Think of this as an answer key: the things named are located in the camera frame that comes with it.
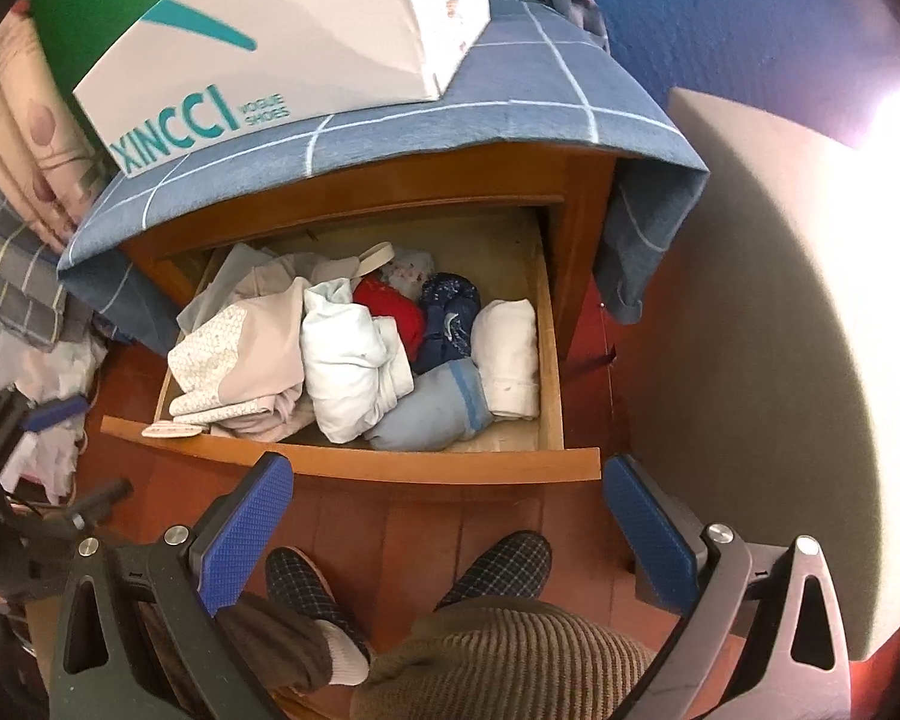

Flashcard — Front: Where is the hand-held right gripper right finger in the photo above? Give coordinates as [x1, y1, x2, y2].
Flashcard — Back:
[604, 454, 852, 720]

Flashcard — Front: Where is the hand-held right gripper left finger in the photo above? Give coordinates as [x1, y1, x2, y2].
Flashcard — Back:
[49, 452, 295, 720]

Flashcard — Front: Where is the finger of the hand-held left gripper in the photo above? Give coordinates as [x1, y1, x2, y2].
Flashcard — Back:
[16, 397, 89, 434]
[52, 476, 134, 533]

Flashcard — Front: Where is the beige lace-trim underwear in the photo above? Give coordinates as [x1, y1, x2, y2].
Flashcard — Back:
[166, 270, 312, 442]

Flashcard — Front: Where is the wooden drawer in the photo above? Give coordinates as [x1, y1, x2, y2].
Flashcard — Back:
[101, 206, 602, 487]

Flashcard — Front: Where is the pale blue white garment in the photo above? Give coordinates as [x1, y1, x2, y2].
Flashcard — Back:
[300, 277, 413, 445]

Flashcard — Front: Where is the light blue banded underwear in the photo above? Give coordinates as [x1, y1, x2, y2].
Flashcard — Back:
[364, 358, 494, 452]

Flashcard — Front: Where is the pale grey cloth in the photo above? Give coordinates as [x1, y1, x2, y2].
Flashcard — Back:
[178, 244, 293, 331]

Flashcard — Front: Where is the white cloth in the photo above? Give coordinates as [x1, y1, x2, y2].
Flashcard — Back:
[471, 298, 541, 421]

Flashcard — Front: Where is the red knitted underwear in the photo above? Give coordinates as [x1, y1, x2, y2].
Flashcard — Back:
[352, 277, 427, 361]

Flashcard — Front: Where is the beige padded bra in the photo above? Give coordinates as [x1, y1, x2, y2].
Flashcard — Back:
[270, 242, 396, 301]

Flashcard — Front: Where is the white floral underwear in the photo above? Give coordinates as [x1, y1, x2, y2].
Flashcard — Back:
[386, 249, 440, 297]

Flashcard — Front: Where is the navy patterned underwear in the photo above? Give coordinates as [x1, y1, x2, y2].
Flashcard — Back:
[411, 272, 482, 376]

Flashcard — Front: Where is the person's left plaid slipper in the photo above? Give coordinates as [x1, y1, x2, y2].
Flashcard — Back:
[265, 546, 372, 661]

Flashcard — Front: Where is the person's plaid slipper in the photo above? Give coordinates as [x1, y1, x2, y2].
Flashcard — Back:
[265, 546, 372, 661]
[433, 531, 552, 612]

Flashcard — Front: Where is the person's right plaid slipper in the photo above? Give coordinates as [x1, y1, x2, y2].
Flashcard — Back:
[433, 531, 552, 612]

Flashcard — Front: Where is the grey plaid cloth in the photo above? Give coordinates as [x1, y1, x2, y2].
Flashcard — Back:
[0, 142, 72, 350]

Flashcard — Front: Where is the person's white sock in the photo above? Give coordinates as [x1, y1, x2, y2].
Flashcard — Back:
[319, 619, 372, 687]

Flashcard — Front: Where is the person's right leg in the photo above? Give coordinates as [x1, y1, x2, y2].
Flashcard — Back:
[349, 600, 657, 720]

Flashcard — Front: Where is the beige leaf-print curtain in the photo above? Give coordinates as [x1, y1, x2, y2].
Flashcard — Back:
[0, 4, 110, 248]

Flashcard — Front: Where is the wooden nightstand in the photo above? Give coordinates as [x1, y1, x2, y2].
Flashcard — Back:
[116, 139, 620, 391]

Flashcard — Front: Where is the white shoe box teal print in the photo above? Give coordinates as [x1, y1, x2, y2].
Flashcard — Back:
[71, 0, 492, 179]

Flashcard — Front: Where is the blue checked cloth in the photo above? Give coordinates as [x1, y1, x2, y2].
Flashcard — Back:
[56, 0, 710, 327]

